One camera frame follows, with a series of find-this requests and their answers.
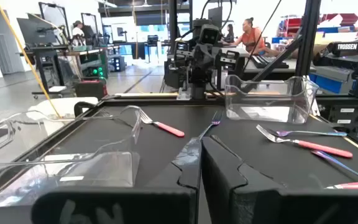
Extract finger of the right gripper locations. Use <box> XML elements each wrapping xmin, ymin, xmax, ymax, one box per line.
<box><xmin>173</xmin><ymin>40</ymin><xmax>195</xmax><ymax>70</ymax></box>
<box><xmin>219</xmin><ymin>49</ymin><xmax>241</xmax><ymax>72</ymax></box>

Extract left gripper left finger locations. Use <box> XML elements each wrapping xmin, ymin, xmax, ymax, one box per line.
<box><xmin>31</xmin><ymin>138</ymin><xmax>203</xmax><ymax>224</ymax></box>

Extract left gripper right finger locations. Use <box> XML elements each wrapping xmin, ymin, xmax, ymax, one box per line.
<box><xmin>201</xmin><ymin>135</ymin><xmax>358</xmax><ymax>224</ymax></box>

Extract iridescent rainbow fork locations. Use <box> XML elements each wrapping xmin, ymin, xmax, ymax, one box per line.
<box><xmin>311</xmin><ymin>149</ymin><xmax>358</xmax><ymax>184</ymax></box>
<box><xmin>197</xmin><ymin>109</ymin><xmax>224</xmax><ymax>141</ymax></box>

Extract iridescent blue spoon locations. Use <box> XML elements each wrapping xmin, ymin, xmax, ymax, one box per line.
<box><xmin>268</xmin><ymin>129</ymin><xmax>348</xmax><ymax>138</ymax></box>

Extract black keyboard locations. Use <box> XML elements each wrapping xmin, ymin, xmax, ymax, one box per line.
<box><xmin>249</xmin><ymin>54</ymin><xmax>291</xmax><ymax>70</ymax></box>

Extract clear plastic bin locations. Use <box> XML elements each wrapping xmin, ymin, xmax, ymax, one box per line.
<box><xmin>0</xmin><ymin>105</ymin><xmax>142</xmax><ymax>208</ymax></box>
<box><xmin>224</xmin><ymin>74</ymin><xmax>319</xmax><ymax>125</ymax></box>

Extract red shelf bins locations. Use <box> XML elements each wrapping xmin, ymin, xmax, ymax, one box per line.
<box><xmin>277</xmin><ymin>14</ymin><xmax>304</xmax><ymax>40</ymax></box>

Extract green-lit equipment rack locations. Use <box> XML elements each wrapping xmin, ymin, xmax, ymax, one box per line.
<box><xmin>78</xmin><ymin>49</ymin><xmax>109</xmax><ymax>80</ymax></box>

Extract dark silver fork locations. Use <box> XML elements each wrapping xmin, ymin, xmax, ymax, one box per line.
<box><xmin>97</xmin><ymin>108</ymin><xmax>136</xmax><ymax>129</ymax></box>

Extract red-topped black equipment case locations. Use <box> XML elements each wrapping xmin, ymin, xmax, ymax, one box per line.
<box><xmin>74</xmin><ymin>78</ymin><xmax>109</xmax><ymax>100</ymax></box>

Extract blue storage crate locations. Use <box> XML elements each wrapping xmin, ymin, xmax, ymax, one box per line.
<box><xmin>308</xmin><ymin>73</ymin><xmax>354</xmax><ymax>95</ymax></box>

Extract white-bagged trash can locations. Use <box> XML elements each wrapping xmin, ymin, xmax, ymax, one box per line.
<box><xmin>27</xmin><ymin>96</ymin><xmax>99</xmax><ymax>125</ymax></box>

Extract black monitor on stand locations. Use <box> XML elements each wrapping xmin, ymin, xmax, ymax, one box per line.
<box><xmin>16</xmin><ymin>12</ymin><xmax>59</xmax><ymax>47</ymax></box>

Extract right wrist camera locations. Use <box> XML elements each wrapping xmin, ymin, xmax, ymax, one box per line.
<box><xmin>197</xmin><ymin>23</ymin><xmax>222</xmax><ymax>46</ymax></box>

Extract yellow cable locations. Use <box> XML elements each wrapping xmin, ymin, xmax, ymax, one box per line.
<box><xmin>0</xmin><ymin>0</ymin><xmax>62</xmax><ymax>118</ymax></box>

